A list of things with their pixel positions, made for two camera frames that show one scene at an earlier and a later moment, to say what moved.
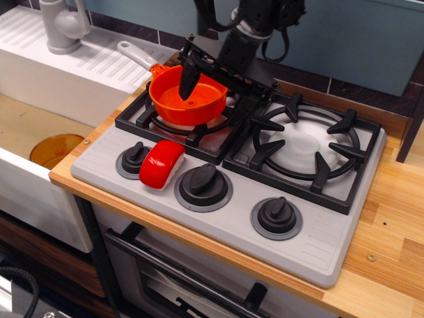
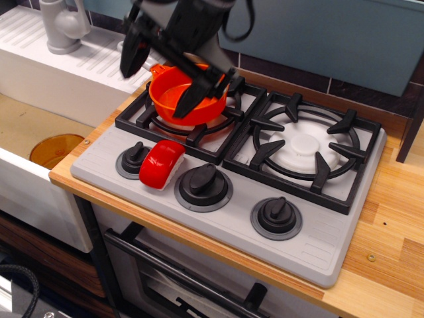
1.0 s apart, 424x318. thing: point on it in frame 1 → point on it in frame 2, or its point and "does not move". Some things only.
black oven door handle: (126, 236) does not move
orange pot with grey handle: (204, 101) does not move
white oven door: (145, 291) does not move
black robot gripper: (233, 59) → (187, 30)
